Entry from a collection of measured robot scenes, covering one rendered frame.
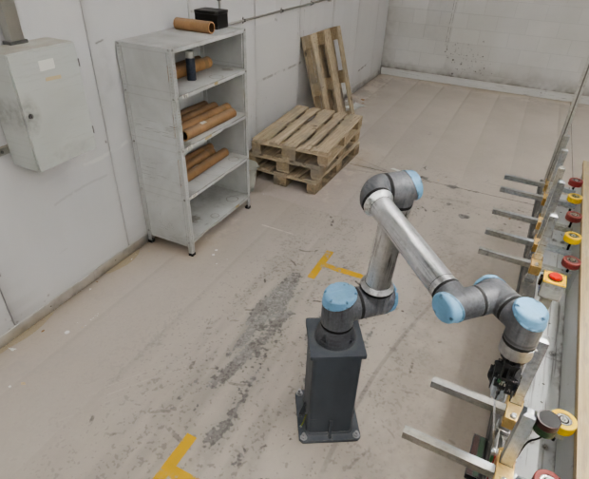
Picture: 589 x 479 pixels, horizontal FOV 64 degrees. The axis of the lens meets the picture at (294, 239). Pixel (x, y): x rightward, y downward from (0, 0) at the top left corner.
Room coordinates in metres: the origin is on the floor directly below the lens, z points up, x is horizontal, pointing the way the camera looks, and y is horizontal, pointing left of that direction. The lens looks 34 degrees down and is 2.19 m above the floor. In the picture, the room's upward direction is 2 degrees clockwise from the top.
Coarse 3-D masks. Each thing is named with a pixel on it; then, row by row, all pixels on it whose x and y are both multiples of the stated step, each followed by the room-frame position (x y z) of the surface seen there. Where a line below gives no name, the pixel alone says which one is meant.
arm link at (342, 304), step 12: (336, 288) 1.60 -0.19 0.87; (348, 288) 1.60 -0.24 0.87; (324, 300) 1.55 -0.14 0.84; (336, 300) 1.52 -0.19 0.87; (348, 300) 1.52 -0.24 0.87; (360, 300) 1.56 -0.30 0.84; (324, 312) 1.54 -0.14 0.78; (336, 312) 1.50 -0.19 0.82; (348, 312) 1.51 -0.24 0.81; (360, 312) 1.53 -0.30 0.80; (324, 324) 1.53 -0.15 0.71; (336, 324) 1.50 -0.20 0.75; (348, 324) 1.52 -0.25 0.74
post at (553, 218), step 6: (552, 216) 1.92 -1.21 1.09; (558, 216) 1.93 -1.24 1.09; (546, 222) 1.95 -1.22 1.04; (552, 222) 1.92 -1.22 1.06; (546, 228) 1.93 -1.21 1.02; (552, 228) 1.92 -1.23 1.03; (546, 234) 1.92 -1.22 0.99; (540, 240) 1.94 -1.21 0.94; (546, 240) 1.92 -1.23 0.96; (540, 246) 1.92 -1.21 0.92; (540, 252) 1.92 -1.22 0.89; (534, 258) 1.93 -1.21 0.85; (540, 258) 1.92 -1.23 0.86; (528, 276) 1.92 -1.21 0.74; (534, 276) 1.91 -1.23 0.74
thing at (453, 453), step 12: (408, 432) 0.91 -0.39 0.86; (420, 432) 0.91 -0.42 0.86; (420, 444) 0.88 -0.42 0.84; (432, 444) 0.87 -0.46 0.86; (444, 444) 0.87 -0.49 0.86; (444, 456) 0.85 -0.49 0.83; (456, 456) 0.83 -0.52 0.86; (468, 456) 0.83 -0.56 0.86; (468, 468) 0.81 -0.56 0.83; (480, 468) 0.80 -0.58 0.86; (492, 468) 0.80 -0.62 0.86
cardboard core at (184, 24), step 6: (180, 18) 3.61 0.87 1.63; (186, 18) 3.61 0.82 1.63; (174, 24) 3.61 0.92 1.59; (180, 24) 3.58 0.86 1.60; (186, 24) 3.56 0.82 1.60; (192, 24) 3.54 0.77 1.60; (198, 24) 3.52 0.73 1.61; (204, 24) 3.51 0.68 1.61; (210, 24) 3.56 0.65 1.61; (192, 30) 3.56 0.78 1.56; (198, 30) 3.53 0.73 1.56; (204, 30) 3.50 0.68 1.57; (210, 30) 3.55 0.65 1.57
